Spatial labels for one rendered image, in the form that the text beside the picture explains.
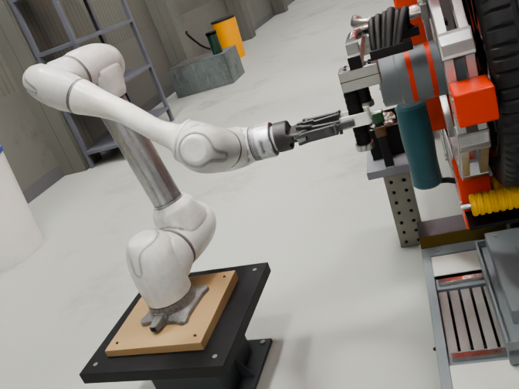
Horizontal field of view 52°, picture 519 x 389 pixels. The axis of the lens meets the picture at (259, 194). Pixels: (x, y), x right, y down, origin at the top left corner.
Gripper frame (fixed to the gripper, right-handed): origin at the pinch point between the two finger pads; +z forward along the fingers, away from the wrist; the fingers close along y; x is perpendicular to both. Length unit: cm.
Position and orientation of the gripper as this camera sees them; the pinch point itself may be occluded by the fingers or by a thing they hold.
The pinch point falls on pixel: (356, 117)
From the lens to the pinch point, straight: 130.6
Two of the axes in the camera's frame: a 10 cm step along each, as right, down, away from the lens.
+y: -1.9, 4.5, -8.7
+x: -3.2, -8.7, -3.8
